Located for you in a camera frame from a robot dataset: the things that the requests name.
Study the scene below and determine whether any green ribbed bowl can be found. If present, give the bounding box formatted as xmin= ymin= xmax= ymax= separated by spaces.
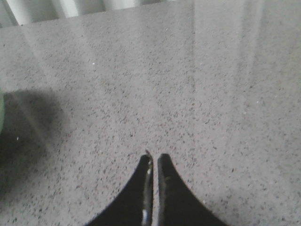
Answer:
xmin=0 ymin=93 xmax=5 ymax=133

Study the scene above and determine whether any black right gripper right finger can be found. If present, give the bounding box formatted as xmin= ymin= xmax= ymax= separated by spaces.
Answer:
xmin=158 ymin=153 xmax=226 ymax=226

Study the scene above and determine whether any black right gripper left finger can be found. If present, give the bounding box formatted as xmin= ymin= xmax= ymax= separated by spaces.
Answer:
xmin=87 ymin=154 xmax=153 ymax=226

